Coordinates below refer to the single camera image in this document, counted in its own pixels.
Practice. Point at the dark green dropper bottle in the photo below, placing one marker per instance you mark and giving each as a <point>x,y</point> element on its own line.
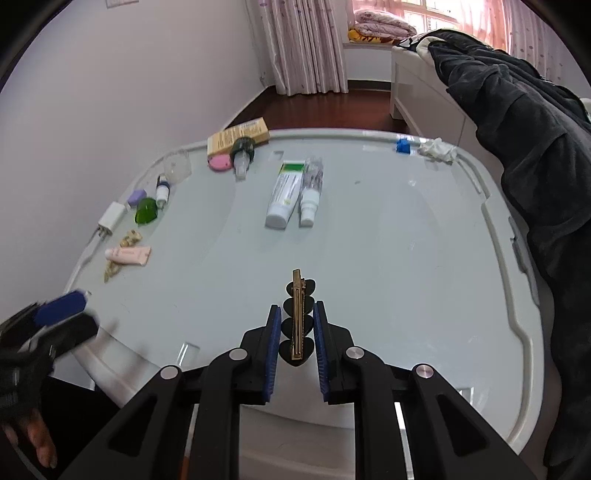
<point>241,155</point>

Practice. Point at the dark blue quilt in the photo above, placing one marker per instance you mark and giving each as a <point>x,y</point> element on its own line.
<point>540,132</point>

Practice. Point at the green bottle cap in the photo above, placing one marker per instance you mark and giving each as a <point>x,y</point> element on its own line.
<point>146,211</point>

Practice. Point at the clear plastic cup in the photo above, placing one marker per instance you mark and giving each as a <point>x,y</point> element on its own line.
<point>177,166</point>

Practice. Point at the pink cosmetic tube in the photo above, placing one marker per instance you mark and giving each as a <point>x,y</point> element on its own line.
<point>137,256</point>

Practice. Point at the folded pink blanket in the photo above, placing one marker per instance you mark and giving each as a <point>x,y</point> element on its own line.
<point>379,27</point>

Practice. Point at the pink curtain left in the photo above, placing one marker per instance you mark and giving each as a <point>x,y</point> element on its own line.
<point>305,47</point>

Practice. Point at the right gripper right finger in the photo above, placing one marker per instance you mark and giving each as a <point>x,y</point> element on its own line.
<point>409,423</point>

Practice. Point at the blue small clip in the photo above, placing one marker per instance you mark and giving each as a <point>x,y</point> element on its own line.
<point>403,146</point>

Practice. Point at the white green ointment tube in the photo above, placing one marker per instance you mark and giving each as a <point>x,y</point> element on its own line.
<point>286,194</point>

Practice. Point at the pink curtain right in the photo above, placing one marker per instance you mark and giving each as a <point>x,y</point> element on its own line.
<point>531,39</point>

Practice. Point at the person's left hand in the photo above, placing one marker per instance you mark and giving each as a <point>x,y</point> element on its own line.
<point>31,427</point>

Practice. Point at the black polka dot hair clip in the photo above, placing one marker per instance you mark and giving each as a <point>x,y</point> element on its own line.
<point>297,326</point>

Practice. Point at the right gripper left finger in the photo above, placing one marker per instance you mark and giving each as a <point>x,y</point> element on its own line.
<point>185,424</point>

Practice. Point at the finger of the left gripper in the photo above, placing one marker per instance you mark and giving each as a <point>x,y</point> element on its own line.
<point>60,339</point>
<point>38,315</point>

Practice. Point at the white bed frame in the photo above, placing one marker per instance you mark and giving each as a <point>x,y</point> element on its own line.
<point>420,98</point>

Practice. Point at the purple small case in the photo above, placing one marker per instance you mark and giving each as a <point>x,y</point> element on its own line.
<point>136,197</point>

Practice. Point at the white usb charger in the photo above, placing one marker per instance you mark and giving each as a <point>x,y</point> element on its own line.
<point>110,219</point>

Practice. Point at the small white dark spray bottle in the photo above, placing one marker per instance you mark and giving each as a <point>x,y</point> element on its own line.
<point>162,191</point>

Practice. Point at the pink curtain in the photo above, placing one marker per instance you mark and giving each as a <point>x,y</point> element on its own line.
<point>531,39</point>
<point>305,47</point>

